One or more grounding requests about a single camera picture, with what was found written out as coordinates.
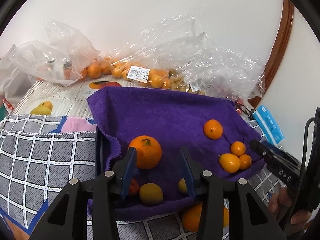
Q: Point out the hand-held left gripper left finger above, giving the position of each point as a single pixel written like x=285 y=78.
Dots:
x=128 y=170

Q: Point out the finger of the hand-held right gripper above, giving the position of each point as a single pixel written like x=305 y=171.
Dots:
x=277 y=152
x=261 y=150

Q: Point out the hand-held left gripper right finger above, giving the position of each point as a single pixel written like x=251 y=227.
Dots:
x=188 y=170

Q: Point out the yellow-green round fruit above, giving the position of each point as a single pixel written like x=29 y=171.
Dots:
x=150 y=194
x=182 y=185

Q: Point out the small red-orange fruit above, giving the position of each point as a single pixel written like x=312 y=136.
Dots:
x=133 y=187

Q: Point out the large orange mandarin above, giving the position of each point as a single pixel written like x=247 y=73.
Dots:
x=145 y=152

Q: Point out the pile of small tan fruits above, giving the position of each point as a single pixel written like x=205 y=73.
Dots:
x=178 y=86

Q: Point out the person's right hand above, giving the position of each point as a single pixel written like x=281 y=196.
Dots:
x=277 y=202

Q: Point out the blue tissue pack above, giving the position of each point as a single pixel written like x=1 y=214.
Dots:
x=268 y=125

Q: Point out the purple towel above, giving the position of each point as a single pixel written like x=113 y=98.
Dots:
x=162 y=110

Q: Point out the small white price label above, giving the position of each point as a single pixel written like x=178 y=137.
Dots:
x=195 y=87

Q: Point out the clear plastic red-fruit bag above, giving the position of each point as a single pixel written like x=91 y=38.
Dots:
x=237 y=70

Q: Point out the clear plastic tan-fruit bag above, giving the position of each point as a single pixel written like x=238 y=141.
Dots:
x=192 y=77

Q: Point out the fruit-printed mat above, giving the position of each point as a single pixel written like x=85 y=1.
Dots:
x=67 y=97

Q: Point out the large white price label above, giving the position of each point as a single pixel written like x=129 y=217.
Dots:
x=138 y=73

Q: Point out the pile of bagged mandarins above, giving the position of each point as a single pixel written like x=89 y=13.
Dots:
x=117 y=71

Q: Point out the clear plastic mandarin bag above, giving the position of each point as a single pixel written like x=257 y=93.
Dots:
x=130 y=55

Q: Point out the clear crumpled plastic bag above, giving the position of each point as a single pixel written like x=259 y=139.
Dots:
x=57 y=55

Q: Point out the white plastic bag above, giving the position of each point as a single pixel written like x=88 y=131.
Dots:
x=7 y=77

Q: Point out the wooden door frame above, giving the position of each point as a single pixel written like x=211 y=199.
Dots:
x=280 y=55

